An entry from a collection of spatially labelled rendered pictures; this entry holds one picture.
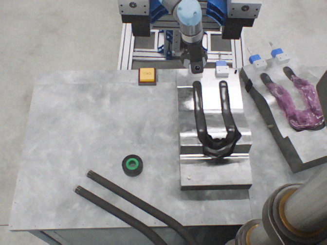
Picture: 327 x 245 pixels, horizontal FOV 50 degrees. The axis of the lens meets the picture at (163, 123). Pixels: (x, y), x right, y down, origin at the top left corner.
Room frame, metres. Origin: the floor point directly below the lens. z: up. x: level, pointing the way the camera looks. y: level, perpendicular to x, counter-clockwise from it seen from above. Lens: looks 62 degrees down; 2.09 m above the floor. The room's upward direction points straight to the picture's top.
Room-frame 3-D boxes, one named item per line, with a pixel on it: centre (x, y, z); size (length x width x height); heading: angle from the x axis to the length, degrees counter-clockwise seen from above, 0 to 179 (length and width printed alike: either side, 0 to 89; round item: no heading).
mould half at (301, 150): (0.75, -0.55, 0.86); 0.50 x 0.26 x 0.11; 18
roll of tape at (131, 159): (0.50, 0.12, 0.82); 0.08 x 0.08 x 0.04
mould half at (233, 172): (0.66, -0.19, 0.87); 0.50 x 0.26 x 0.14; 1
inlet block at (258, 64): (0.99, -0.40, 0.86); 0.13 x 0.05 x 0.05; 18
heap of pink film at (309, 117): (0.75, -0.54, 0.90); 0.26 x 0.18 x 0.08; 18
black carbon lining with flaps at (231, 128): (0.67, -0.20, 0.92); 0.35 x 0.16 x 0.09; 1
